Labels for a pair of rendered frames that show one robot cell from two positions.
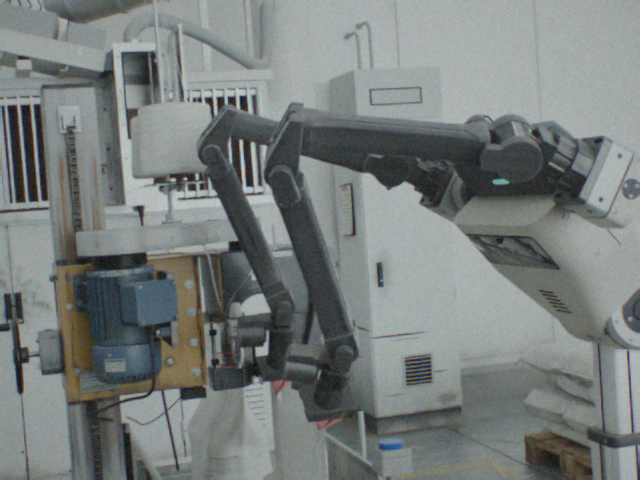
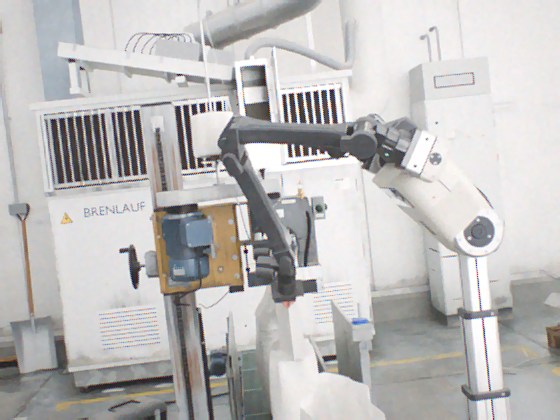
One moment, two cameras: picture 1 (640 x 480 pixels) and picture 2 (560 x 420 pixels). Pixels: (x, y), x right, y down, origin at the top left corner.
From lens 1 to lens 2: 0.81 m
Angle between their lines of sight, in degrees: 14
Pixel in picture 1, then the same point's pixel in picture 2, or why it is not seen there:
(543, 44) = not seen: outside the picture
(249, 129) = not seen: hidden behind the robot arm
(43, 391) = (203, 294)
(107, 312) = (173, 239)
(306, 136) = (240, 136)
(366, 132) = (274, 132)
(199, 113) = (224, 118)
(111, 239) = (172, 196)
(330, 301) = (273, 230)
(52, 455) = (211, 336)
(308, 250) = (254, 201)
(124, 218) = not seen: hidden behind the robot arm
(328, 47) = (408, 46)
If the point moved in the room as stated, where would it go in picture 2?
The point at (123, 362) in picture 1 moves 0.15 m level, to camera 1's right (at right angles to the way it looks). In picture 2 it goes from (183, 269) to (222, 266)
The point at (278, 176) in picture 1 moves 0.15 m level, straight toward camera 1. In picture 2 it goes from (227, 159) to (212, 160)
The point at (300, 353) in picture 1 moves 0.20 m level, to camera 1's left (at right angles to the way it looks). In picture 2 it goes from (263, 261) to (202, 266)
